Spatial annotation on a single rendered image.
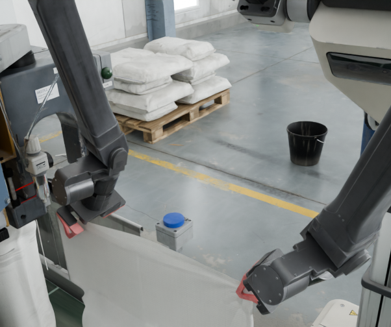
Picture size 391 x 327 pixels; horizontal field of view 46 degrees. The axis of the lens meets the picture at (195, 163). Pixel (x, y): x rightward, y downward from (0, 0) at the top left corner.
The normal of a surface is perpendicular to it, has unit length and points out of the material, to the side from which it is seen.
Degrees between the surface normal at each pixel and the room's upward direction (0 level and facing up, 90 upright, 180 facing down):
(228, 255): 0
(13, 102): 90
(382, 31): 40
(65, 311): 0
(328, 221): 102
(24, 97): 90
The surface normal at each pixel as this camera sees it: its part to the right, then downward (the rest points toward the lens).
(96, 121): 0.62, 0.47
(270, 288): -0.76, 0.14
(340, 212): -0.86, 0.43
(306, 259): 0.40, -0.67
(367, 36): -0.43, -0.44
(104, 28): 0.79, 0.25
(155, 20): -0.62, 0.38
